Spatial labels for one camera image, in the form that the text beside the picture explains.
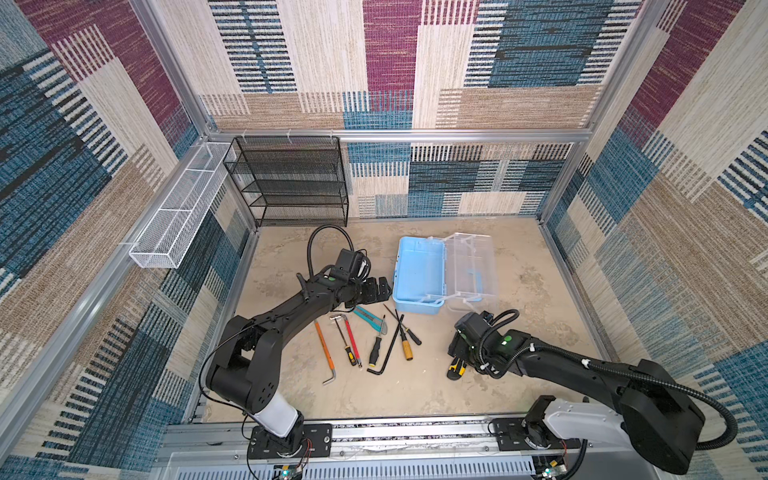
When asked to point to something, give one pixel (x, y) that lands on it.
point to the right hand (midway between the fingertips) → (460, 356)
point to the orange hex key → (327, 352)
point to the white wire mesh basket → (167, 238)
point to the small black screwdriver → (412, 335)
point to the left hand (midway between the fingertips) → (380, 289)
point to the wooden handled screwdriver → (405, 342)
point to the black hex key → (390, 349)
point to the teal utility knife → (374, 322)
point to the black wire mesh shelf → (291, 181)
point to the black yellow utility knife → (456, 369)
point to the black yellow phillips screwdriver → (376, 349)
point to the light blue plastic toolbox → (457, 272)
